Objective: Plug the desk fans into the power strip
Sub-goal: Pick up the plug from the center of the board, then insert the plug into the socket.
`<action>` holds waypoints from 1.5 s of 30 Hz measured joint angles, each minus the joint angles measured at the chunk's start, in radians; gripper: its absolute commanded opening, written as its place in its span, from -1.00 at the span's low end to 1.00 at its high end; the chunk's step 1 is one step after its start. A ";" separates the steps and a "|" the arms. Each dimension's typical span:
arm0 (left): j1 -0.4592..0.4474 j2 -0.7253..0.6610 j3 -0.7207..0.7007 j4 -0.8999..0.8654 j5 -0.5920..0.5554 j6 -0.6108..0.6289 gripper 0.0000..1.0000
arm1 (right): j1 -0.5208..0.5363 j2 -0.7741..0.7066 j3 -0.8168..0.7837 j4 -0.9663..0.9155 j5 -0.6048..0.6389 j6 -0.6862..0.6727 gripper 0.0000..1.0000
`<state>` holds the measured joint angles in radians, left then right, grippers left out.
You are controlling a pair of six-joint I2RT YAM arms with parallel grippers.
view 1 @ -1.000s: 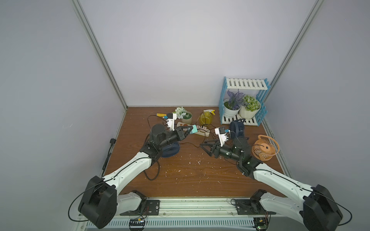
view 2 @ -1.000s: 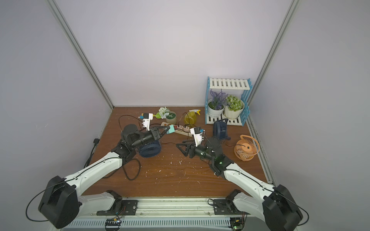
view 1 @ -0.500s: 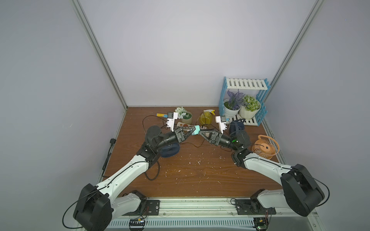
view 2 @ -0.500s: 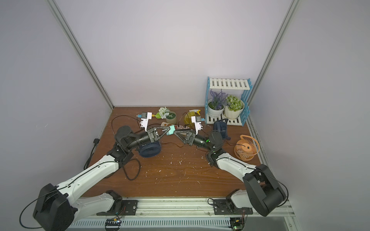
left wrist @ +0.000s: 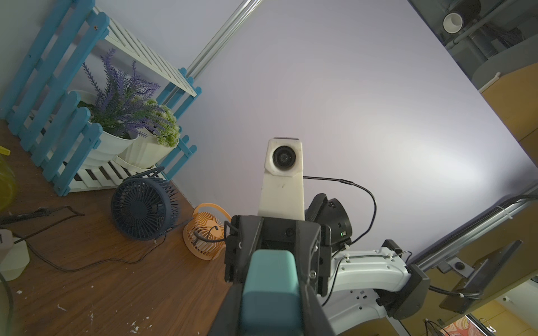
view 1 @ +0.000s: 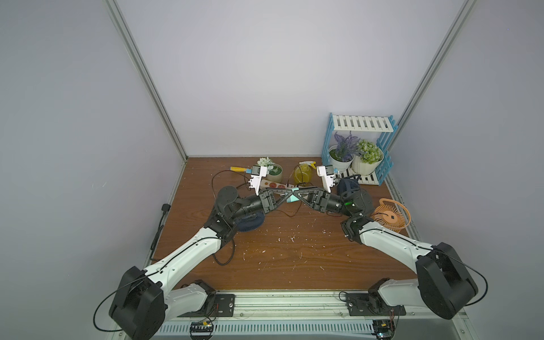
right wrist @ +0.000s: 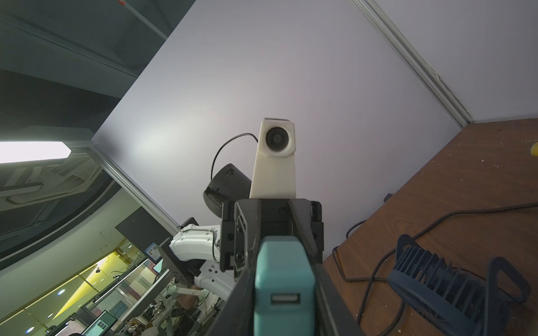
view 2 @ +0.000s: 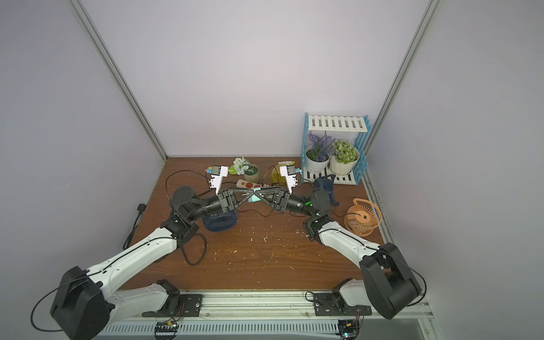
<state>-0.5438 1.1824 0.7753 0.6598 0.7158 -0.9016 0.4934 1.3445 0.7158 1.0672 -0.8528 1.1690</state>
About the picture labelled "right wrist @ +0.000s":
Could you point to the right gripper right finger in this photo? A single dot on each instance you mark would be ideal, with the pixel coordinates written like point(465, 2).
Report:
point(332, 316)

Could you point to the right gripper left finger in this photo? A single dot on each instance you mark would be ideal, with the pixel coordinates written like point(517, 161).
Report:
point(237, 315)

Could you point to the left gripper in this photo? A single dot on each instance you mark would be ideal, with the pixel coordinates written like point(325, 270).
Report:
point(245, 223)

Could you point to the green plug adapter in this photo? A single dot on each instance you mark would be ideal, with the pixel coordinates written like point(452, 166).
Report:
point(284, 289)

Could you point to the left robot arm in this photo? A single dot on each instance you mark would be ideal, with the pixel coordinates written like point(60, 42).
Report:
point(195, 249)

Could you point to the dark blue desk fan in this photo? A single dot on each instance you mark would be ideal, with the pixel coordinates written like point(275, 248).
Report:
point(455, 301)

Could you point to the yellow green handled tool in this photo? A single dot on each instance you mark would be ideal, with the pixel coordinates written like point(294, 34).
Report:
point(534, 150)

